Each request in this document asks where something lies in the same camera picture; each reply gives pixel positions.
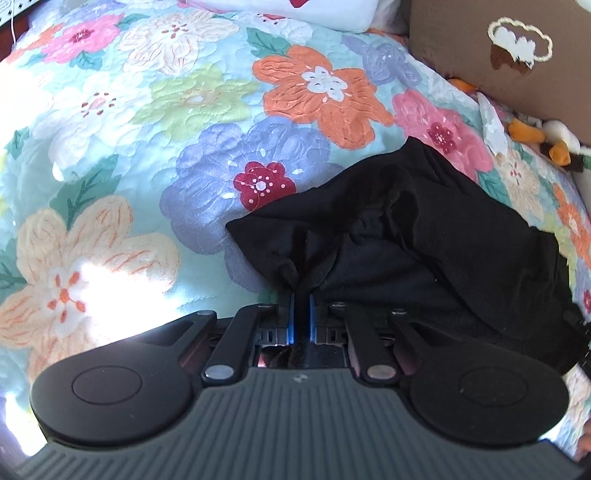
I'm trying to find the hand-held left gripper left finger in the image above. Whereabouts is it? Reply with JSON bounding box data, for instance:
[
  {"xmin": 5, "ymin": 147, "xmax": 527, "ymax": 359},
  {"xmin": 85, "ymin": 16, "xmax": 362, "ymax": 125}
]
[{"xmin": 134, "ymin": 288, "xmax": 297, "ymax": 387}]

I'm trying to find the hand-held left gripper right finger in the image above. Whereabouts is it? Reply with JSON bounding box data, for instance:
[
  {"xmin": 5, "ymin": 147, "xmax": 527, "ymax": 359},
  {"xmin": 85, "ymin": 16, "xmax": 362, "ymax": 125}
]
[{"xmin": 307, "ymin": 291, "xmax": 459, "ymax": 385}]

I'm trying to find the black long-sleeve shirt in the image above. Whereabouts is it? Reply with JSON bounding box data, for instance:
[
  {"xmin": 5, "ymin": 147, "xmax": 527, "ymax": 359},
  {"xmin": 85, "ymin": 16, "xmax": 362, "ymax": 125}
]
[{"xmin": 225, "ymin": 136, "xmax": 583, "ymax": 376}]

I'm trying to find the floral quilt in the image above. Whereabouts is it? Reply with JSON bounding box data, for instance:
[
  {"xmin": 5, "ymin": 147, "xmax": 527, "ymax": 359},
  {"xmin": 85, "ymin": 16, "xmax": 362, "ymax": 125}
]
[{"xmin": 0, "ymin": 0, "xmax": 591, "ymax": 418}]

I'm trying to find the small white cloth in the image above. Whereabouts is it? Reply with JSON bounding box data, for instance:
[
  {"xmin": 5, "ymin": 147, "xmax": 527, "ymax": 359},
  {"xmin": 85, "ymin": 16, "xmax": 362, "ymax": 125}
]
[{"xmin": 477, "ymin": 91, "xmax": 509, "ymax": 154}]

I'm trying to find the orange plush toy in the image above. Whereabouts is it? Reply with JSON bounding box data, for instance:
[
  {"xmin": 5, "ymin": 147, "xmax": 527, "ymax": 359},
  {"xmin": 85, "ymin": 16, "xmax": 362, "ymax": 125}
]
[{"xmin": 447, "ymin": 78, "xmax": 573, "ymax": 168}]

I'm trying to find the white cushion with red character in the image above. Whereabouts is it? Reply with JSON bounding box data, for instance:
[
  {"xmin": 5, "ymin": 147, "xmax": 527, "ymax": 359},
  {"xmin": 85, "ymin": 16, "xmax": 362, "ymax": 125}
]
[{"xmin": 178, "ymin": 0, "xmax": 382, "ymax": 34}]

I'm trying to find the white plush toy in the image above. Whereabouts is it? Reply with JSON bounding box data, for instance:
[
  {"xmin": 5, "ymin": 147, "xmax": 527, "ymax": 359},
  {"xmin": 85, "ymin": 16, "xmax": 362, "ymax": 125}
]
[{"xmin": 542, "ymin": 119, "xmax": 591, "ymax": 156}]

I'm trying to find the brown pillow with cloud print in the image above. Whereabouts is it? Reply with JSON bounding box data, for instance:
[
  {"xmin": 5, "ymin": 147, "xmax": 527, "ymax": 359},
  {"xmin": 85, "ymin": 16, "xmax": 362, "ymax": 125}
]
[{"xmin": 408, "ymin": 0, "xmax": 591, "ymax": 128}]

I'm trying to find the nightstand with patterned cloth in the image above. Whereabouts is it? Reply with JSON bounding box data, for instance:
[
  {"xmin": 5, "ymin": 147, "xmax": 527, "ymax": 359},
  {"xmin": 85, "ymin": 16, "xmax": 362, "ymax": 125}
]
[{"xmin": 0, "ymin": 0, "xmax": 45, "ymax": 54}]

